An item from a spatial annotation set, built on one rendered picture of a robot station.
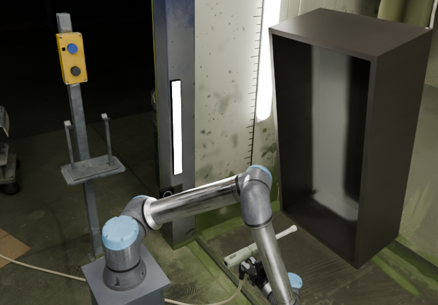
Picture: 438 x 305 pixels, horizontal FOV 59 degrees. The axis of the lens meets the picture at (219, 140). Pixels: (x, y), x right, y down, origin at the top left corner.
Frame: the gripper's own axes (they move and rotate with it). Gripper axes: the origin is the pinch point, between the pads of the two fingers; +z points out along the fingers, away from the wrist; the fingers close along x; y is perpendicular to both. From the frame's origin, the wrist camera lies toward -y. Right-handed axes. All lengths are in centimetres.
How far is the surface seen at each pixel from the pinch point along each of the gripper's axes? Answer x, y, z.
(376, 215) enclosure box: 54, -31, -35
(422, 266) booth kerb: 120, 42, -47
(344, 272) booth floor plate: 77, 49, -18
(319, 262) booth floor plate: 69, 51, -3
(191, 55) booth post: 19, -79, 83
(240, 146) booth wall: 54, -8, 73
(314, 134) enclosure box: 72, -38, 26
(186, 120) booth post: 12, -40, 78
